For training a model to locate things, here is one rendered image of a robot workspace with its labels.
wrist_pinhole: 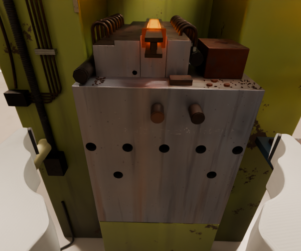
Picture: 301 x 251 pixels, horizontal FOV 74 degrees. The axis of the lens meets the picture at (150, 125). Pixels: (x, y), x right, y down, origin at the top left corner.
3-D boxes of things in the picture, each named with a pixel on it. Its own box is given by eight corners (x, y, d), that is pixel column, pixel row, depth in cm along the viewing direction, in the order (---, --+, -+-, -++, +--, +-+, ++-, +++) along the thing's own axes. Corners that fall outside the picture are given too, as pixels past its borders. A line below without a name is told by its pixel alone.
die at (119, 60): (187, 78, 44) (192, 36, 40) (96, 76, 44) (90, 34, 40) (172, 43, 80) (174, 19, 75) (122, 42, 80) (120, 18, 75)
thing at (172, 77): (190, 80, 43) (190, 74, 42) (192, 85, 40) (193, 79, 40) (168, 80, 43) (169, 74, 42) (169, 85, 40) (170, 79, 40)
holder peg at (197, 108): (204, 125, 39) (206, 112, 37) (190, 124, 39) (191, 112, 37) (200, 115, 42) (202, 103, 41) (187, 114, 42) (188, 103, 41)
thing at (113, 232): (198, 288, 88) (220, 224, 63) (111, 285, 88) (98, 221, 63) (183, 186, 135) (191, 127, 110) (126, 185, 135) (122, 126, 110)
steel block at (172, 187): (220, 224, 63) (266, 90, 39) (98, 221, 63) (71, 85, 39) (191, 127, 110) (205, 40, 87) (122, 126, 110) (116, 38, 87)
